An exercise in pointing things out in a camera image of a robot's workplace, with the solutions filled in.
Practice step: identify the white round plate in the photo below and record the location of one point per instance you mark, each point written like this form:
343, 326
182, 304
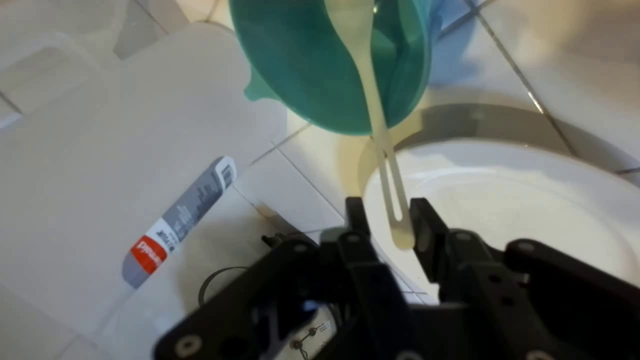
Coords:
521, 207

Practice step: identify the white plastic spoon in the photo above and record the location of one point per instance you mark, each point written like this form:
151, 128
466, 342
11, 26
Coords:
372, 87

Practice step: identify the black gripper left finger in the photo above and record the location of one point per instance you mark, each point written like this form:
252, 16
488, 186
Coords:
372, 293

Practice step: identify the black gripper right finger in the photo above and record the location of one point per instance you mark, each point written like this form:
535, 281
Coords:
533, 301

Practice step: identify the clear plastic container with label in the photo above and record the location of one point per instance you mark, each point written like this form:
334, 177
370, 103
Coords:
101, 167

